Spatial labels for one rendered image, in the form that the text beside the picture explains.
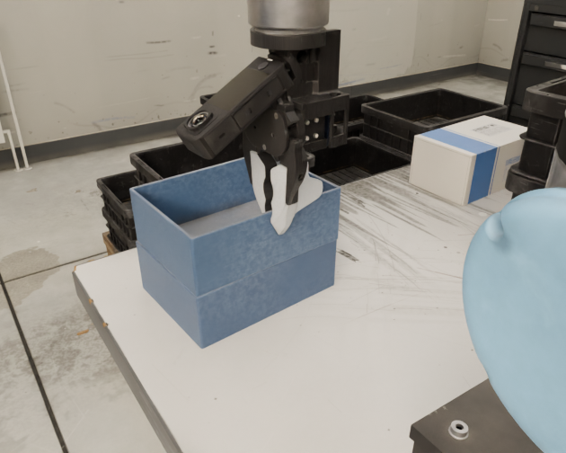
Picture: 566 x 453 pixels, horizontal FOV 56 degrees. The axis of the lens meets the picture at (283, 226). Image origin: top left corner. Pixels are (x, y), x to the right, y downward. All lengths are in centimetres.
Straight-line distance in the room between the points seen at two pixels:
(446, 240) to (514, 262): 63
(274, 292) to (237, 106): 24
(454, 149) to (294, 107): 46
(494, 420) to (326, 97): 32
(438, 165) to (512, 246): 75
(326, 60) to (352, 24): 351
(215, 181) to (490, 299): 52
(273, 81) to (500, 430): 34
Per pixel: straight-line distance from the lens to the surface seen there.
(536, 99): 74
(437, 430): 40
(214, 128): 48
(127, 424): 151
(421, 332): 65
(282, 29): 49
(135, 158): 143
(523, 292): 21
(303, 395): 56
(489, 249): 22
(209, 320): 59
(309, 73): 54
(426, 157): 97
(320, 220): 63
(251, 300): 61
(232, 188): 72
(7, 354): 183
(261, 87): 50
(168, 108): 339
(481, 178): 96
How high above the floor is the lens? 110
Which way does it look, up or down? 29 degrees down
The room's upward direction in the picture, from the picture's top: straight up
